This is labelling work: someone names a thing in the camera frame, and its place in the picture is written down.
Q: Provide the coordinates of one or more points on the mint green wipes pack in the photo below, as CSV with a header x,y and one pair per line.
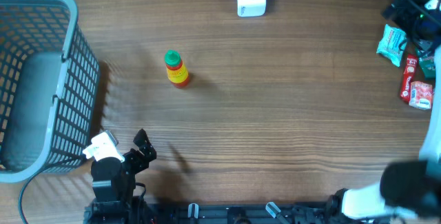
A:
x,y
393,44

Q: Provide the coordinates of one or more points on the orange Kleenex tissue pack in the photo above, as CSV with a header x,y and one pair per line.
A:
x,y
421,95

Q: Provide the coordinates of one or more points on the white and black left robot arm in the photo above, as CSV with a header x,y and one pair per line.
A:
x,y
114,180

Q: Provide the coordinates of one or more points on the grey plastic shopping basket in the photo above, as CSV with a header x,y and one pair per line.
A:
x,y
49,81

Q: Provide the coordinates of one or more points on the red Nescafe sachet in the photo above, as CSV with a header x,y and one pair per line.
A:
x,y
408,74

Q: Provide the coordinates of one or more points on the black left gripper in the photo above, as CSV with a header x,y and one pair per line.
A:
x,y
141,163

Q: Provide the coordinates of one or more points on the green 3M gloves package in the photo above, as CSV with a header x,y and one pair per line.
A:
x,y
429,63

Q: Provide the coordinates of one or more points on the red sauce bottle green cap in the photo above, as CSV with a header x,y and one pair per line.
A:
x,y
177,73

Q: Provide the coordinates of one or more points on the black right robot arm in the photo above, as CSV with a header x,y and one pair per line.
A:
x,y
408,189

